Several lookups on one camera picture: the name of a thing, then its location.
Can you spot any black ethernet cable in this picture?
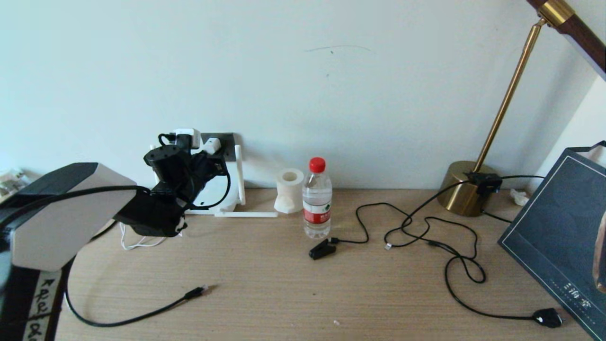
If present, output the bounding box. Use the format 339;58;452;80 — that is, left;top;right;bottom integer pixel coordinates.
64;220;208;327

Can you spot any white router with antennas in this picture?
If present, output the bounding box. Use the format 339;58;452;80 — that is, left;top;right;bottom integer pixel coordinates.
150;144;278;218

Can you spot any white toilet paper roll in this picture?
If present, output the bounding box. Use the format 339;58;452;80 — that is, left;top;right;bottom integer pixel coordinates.
274;168;304;214

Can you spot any red-capped water bottle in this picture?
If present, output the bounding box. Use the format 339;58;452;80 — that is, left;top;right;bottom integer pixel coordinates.
302;157;332;239

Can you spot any black clip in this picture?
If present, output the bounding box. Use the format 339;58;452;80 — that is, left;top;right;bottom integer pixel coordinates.
309;238;339;260

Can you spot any brass desk lamp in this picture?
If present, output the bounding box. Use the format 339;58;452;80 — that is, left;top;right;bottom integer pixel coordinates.
437;0;606;217

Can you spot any black box on lamp base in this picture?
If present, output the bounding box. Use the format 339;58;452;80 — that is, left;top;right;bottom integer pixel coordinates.
464;171;503;194

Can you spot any dark blue paper bag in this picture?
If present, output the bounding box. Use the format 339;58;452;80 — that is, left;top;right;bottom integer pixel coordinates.
497;141;606;341

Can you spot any grey wall socket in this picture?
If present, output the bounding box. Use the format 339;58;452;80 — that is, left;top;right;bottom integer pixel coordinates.
199;133;235;162

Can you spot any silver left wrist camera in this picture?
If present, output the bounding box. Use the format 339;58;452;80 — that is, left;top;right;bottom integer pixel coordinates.
173;128;201;149

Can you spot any thin black clip cable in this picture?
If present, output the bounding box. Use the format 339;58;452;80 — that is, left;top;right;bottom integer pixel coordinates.
331;202;487;285

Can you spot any black lamp power cable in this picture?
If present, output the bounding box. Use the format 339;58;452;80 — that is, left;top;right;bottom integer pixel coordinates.
384;174;564;328

